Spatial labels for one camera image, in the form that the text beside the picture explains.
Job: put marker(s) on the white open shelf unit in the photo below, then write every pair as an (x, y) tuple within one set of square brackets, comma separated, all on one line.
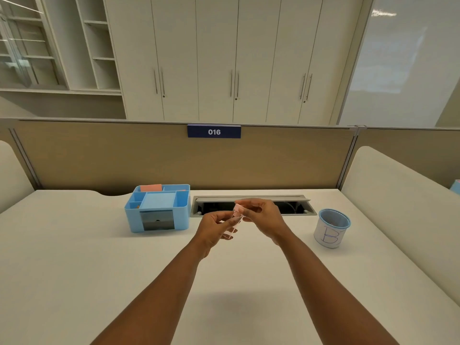
[(72, 50)]

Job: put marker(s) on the person's left thumb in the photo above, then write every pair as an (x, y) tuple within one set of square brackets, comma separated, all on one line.
[(222, 214)]

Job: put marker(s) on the blue desk number sign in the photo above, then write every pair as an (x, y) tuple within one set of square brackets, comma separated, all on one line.
[(214, 132)]

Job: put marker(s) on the person's right hand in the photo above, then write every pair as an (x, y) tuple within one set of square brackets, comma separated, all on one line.
[(267, 219)]

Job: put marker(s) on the white rounded side divider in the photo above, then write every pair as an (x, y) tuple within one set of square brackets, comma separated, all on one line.
[(402, 211), (10, 172)]

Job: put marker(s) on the blue mesh cup with paper label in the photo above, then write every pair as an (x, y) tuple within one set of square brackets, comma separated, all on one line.
[(331, 229)]

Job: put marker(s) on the beige desk partition panel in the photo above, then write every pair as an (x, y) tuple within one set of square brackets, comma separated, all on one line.
[(179, 161), (413, 150)]

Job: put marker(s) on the blue plastic box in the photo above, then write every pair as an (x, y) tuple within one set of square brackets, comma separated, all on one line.
[(455, 186)]

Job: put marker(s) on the white cabinet with doors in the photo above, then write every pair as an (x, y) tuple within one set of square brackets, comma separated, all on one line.
[(230, 57)]

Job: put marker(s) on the person's right thumb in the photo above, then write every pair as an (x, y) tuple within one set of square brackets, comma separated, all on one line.
[(251, 215)]

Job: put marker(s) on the person's left forearm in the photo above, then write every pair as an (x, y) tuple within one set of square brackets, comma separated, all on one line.
[(154, 305)]

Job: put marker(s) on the pink sticky note pad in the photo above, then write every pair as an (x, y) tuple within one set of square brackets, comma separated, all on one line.
[(151, 187)]

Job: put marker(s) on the blue plastic desk organizer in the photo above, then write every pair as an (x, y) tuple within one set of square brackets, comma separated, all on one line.
[(158, 211)]

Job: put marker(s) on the person's right forearm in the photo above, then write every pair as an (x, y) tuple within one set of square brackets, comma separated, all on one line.
[(330, 294)]

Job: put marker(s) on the person's left hand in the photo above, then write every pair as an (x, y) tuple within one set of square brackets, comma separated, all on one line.
[(210, 233)]

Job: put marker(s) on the small clear pink tube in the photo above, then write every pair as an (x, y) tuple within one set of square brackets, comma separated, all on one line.
[(238, 210)]

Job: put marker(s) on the frosted glass wall panel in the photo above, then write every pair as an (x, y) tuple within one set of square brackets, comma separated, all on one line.
[(391, 64)]

